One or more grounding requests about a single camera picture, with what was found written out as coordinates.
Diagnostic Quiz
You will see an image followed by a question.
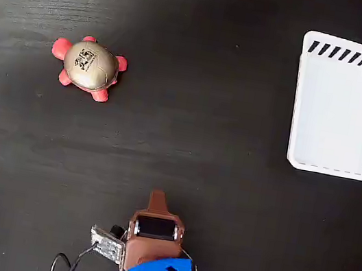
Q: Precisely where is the white plastic basket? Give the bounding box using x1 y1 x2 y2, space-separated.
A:
280 28 362 182

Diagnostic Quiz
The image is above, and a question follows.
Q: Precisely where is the bare camera circuit board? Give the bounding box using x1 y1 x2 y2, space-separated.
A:
86 220 129 267

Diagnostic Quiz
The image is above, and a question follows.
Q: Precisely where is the black camera cable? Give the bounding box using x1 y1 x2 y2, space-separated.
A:
50 233 99 271

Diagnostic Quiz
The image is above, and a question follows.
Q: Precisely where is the red turtle toy gold shell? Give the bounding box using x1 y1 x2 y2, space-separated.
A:
44 30 132 106

